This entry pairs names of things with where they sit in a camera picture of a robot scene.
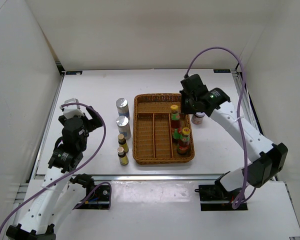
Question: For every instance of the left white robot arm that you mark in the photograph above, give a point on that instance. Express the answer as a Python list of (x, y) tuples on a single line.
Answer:
[(62, 190)]

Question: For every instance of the white lid jar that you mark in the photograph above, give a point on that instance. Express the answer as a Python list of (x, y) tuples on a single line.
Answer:
[(197, 118)]

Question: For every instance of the brown wicker divided basket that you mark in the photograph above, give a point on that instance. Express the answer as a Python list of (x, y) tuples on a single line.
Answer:
[(152, 132)]

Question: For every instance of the silver cap shaker far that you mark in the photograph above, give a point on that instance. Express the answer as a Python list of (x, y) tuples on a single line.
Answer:
[(123, 107)]

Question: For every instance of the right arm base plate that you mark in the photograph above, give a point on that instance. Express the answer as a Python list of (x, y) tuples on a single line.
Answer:
[(213, 199)]

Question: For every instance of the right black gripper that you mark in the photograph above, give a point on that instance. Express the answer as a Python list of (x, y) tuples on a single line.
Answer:
[(185, 110)]

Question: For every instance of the small amber bottle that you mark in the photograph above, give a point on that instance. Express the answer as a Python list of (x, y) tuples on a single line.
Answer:
[(122, 156), (123, 142)]

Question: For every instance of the silver cap shaker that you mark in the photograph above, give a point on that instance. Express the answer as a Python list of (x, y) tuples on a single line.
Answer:
[(123, 124), (123, 107)]

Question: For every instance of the silver cap shaker near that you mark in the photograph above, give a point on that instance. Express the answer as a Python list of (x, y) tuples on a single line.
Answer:
[(123, 124)]

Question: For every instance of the small amber bottle near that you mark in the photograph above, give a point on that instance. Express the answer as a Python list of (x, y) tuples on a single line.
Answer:
[(122, 156)]

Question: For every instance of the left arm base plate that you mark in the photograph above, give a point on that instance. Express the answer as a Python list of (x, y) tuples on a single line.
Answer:
[(99, 198)]

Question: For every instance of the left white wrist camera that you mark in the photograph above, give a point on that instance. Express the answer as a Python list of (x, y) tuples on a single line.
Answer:
[(71, 111)]

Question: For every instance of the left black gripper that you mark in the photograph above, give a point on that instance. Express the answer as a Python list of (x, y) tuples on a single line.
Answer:
[(96, 122)]

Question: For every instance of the red sauce bottle yellow cap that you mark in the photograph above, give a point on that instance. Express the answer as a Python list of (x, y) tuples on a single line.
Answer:
[(184, 141)]

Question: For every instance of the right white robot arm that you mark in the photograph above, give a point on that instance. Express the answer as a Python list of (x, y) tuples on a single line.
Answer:
[(266, 158)]

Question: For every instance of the small amber bottle far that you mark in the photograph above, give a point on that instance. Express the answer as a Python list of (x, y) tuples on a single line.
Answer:
[(123, 142)]

